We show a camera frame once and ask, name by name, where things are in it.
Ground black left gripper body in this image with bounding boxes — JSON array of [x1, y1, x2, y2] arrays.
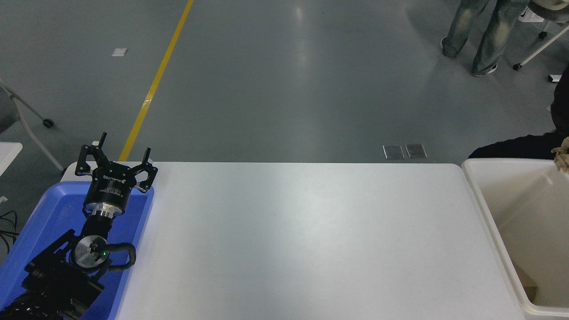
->
[[84, 161, 135, 210]]

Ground tan paper ball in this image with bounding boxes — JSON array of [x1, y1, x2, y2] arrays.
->
[[551, 136, 569, 173]]

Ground blue plastic tray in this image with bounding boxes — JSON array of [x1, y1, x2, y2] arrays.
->
[[0, 181, 155, 320]]

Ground small white side table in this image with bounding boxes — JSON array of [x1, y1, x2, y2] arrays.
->
[[0, 142, 23, 176]]

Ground grey chair with casters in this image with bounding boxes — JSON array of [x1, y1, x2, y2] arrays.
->
[[0, 80, 67, 175]]

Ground standing person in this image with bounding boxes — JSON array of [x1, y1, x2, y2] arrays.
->
[[440, 0, 530, 77]]

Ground seated person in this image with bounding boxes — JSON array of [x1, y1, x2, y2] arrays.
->
[[468, 66, 569, 160]]

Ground large pale bin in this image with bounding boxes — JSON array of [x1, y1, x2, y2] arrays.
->
[[461, 159, 569, 317]]

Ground white-framed wheeled chair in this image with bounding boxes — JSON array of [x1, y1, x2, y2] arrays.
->
[[512, 0, 569, 72]]

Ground black floor cables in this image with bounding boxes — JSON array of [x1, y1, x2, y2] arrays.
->
[[0, 210, 19, 254]]

